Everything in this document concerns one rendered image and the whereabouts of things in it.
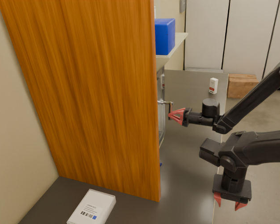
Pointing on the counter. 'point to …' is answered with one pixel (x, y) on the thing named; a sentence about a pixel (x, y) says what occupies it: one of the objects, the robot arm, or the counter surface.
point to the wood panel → (93, 87)
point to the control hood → (163, 59)
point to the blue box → (164, 35)
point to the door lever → (169, 107)
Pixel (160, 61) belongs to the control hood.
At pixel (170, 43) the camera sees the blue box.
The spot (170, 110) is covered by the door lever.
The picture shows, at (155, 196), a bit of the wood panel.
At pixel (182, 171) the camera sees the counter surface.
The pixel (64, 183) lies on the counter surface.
